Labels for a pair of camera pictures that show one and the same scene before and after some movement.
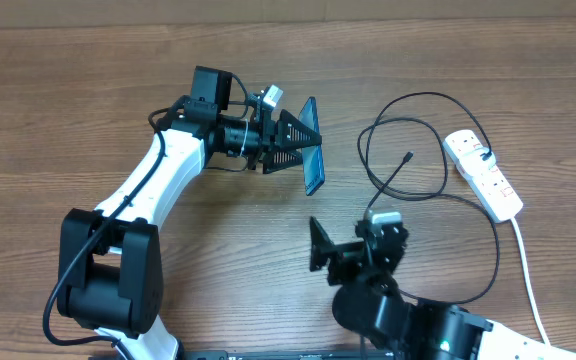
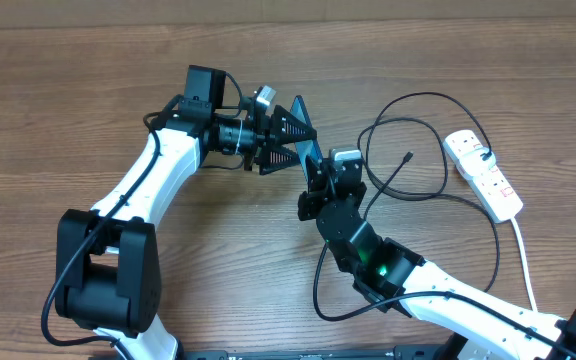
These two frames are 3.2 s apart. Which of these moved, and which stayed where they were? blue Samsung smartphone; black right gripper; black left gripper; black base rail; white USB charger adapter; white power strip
Moved: blue Samsung smartphone; black right gripper
Stayed: white USB charger adapter; black base rail; white power strip; black left gripper
